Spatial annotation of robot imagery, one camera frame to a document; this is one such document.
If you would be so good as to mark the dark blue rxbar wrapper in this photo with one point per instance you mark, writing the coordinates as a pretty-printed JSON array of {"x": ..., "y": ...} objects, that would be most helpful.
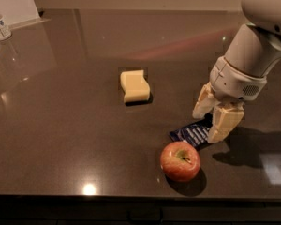
[{"x": 196, "y": 134}]

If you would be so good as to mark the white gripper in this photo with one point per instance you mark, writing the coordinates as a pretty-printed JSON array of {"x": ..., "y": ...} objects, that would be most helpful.
[{"x": 235, "y": 83}]

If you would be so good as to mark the white board leaning on wall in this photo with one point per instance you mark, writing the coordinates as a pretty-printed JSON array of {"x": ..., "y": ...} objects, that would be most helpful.
[{"x": 20, "y": 13}]

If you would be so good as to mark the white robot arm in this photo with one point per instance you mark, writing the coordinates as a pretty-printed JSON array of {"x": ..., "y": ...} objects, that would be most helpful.
[{"x": 256, "y": 48}]

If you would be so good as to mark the red apple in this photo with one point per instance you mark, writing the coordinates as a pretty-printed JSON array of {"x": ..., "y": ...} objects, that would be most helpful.
[{"x": 180, "y": 161}]

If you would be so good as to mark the yellow sponge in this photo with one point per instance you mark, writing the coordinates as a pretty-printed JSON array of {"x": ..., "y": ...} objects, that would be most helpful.
[{"x": 134, "y": 85}]

